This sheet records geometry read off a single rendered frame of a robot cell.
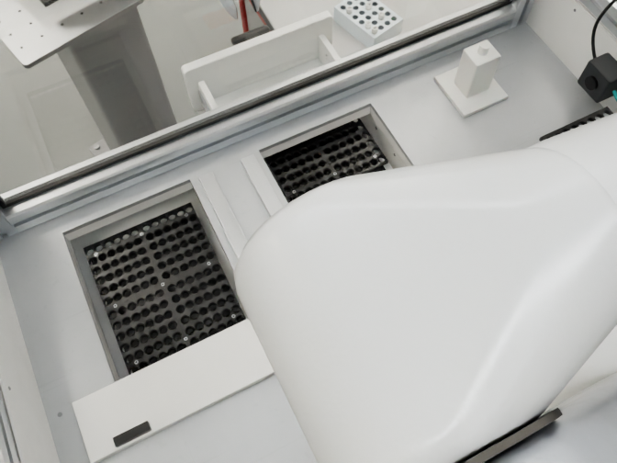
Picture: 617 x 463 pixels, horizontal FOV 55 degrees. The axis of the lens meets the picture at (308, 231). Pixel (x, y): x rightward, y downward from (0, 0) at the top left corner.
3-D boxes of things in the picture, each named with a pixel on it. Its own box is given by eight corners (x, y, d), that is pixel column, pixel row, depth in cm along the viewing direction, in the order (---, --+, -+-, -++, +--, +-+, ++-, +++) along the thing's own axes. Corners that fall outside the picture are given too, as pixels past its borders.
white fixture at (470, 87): (432, 79, 99) (443, 34, 90) (476, 61, 100) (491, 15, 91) (463, 118, 95) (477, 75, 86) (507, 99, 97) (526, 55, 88)
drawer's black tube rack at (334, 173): (239, 127, 109) (234, 104, 103) (325, 91, 112) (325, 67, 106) (292, 223, 100) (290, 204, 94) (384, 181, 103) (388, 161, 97)
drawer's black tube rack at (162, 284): (96, 265, 97) (83, 248, 91) (197, 220, 100) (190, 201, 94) (142, 389, 88) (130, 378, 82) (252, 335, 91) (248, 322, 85)
